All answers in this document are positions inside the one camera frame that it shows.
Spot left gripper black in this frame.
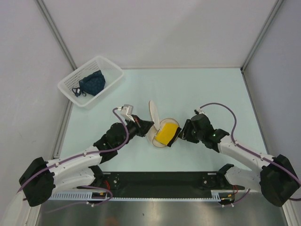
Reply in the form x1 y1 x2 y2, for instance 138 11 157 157
116 114 154 149

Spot beige mesh laundry bag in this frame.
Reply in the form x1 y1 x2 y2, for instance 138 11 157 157
146 100 181 148

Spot yellow bra black straps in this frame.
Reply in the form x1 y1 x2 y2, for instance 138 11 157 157
154 122 182 148

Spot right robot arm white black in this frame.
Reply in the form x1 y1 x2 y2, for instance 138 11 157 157
178 113 301 207

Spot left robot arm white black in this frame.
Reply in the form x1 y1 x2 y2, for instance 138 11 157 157
19 115 154 207

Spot dark blue bra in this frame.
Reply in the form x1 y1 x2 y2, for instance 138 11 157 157
71 70 106 97

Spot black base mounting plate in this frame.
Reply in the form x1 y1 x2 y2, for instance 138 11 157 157
91 172 244 198

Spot white plastic perforated basket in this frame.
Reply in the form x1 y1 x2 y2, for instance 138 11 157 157
57 56 124 110

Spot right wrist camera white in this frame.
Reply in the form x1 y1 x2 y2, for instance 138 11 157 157
194 109 202 114

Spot white slotted cable duct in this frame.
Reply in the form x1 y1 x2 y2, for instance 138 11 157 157
49 191 234 202

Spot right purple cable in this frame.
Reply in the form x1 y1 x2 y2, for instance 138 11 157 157
199 102 301 208

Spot left aluminium frame post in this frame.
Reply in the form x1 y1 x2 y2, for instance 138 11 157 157
34 0 77 70

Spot aluminium frame post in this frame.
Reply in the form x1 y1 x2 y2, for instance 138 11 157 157
240 0 285 73
34 0 77 70

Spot right aluminium frame post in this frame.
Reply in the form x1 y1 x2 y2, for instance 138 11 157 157
240 0 285 73

